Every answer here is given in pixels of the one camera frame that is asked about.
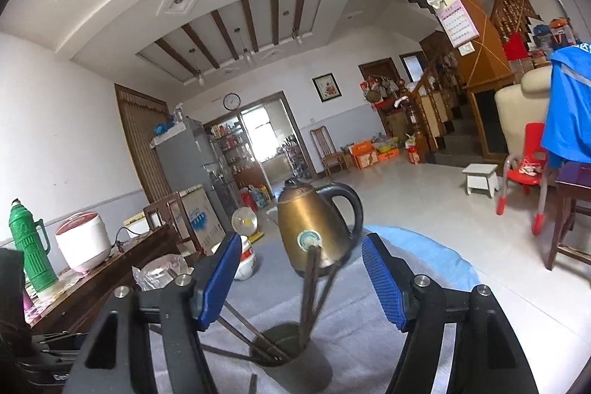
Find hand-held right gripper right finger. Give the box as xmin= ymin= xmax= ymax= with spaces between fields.
xmin=361 ymin=232 xmax=539 ymax=394

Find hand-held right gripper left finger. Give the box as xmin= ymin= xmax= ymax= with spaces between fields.
xmin=69 ymin=232 xmax=243 ymax=394

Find grey metal utensil holder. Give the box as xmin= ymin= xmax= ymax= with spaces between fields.
xmin=249 ymin=322 xmax=334 ymax=394

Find purple cylinder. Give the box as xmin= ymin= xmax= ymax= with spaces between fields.
xmin=21 ymin=288 xmax=37 ymax=326

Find white and red bowl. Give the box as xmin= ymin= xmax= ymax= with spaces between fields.
xmin=233 ymin=236 xmax=258 ymax=282

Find green thermos flask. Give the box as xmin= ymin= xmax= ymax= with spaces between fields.
xmin=9 ymin=199 xmax=60 ymax=291

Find grey table cloth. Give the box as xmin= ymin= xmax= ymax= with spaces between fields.
xmin=150 ymin=232 xmax=482 ymax=394

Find black kettle base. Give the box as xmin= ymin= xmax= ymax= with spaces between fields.
xmin=329 ymin=254 xmax=357 ymax=271

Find blue table cover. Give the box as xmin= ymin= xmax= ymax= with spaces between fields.
xmin=362 ymin=225 xmax=479 ymax=289

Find small white fan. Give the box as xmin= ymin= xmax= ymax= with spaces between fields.
xmin=231 ymin=208 xmax=259 ymax=236

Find white chest freezer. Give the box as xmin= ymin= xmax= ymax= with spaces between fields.
xmin=178 ymin=185 xmax=228 ymax=253

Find clear plastic bag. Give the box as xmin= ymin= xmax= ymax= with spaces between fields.
xmin=132 ymin=253 xmax=195 ymax=291

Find white and pink rice cooker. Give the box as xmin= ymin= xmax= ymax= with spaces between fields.
xmin=55 ymin=212 xmax=113 ymax=274

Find dark wooden chair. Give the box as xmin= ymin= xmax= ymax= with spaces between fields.
xmin=143 ymin=191 xmax=195 ymax=257

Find bronze electric kettle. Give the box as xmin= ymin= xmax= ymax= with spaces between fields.
xmin=277 ymin=178 xmax=365 ymax=278

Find dark wooden sideboard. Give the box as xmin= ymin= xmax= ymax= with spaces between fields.
xmin=23 ymin=222 xmax=206 ymax=336

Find grey refrigerator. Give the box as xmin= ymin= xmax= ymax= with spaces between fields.
xmin=153 ymin=117 xmax=232 ymax=233

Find orange cardboard boxes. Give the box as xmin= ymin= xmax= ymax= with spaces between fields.
xmin=348 ymin=139 xmax=401 ymax=171

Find light wooden chair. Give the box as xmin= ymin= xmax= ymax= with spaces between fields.
xmin=310 ymin=125 xmax=347 ymax=179

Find white step stool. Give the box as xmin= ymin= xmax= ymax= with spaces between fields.
xmin=462 ymin=163 xmax=501 ymax=196

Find brown wooden door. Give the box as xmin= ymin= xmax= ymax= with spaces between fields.
xmin=115 ymin=84 xmax=171 ymax=205

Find red plastic chair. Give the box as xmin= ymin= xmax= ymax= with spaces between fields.
xmin=496 ymin=123 xmax=551 ymax=236

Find wooden staircase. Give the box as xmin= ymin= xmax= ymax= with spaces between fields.
xmin=375 ymin=0 xmax=555 ymax=166

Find framed flower picture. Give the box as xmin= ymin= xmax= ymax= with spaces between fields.
xmin=312 ymin=73 xmax=342 ymax=102

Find dark wooden side table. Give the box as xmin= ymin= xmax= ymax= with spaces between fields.
xmin=545 ymin=163 xmax=591 ymax=289

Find cream armchair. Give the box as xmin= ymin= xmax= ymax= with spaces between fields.
xmin=494 ymin=66 xmax=556 ymax=167

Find blue garment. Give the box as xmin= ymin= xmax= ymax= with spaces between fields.
xmin=541 ymin=43 xmax=591 ymax=169

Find wall calendar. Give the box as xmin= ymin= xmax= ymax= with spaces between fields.
xmin=418 ymin=0 xmax=482 ymax=49

